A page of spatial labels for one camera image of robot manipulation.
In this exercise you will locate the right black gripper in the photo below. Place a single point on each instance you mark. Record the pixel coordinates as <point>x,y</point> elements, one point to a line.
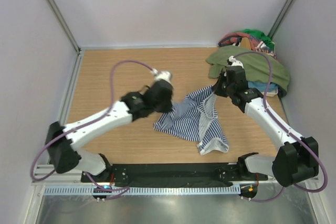
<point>217,88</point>

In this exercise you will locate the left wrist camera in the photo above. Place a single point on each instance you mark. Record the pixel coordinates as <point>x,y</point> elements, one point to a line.
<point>161,75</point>

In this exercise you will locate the blue white striped tank top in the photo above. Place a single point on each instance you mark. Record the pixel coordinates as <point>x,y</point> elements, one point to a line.
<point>195,119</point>

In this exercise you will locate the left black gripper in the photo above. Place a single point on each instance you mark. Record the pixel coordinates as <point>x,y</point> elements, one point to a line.
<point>169,108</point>

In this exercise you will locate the right aluminium frame post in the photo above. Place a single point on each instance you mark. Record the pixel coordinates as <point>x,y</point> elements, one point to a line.
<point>280,17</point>

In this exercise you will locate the red patterned garment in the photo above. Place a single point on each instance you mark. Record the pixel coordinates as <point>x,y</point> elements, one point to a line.
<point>240,38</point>

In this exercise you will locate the left aluminium frame post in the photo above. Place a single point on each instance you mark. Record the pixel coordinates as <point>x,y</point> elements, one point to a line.
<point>60,19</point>

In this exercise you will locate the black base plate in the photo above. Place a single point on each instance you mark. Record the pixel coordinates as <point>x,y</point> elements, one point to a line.
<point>198,175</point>

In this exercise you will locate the slotted cable duct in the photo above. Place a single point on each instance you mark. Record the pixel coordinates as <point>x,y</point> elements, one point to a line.
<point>84,190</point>

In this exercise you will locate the teal blue garment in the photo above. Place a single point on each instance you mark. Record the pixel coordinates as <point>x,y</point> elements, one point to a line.
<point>262,86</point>

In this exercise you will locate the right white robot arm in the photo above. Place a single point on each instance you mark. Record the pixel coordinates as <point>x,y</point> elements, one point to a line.
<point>296,155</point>

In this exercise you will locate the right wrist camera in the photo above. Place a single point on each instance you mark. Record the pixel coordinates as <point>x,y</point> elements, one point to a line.
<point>232,61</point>

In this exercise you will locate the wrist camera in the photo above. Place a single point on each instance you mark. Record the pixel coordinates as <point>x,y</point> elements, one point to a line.
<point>161,75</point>
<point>232,61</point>

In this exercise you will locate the white plastic tray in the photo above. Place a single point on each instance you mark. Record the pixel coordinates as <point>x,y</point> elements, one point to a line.
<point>272,93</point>

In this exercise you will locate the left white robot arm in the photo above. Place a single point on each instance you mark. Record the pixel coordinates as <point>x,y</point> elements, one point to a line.
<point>65,143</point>

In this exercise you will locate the bright green garment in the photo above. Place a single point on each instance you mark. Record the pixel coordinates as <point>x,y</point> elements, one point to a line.
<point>258,34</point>

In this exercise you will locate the aluminium frame post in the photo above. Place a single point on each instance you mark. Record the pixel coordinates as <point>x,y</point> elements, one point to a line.
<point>60,19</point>
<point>280,17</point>

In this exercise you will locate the olive green tank top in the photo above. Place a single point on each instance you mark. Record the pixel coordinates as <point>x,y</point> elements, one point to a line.
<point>256,66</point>

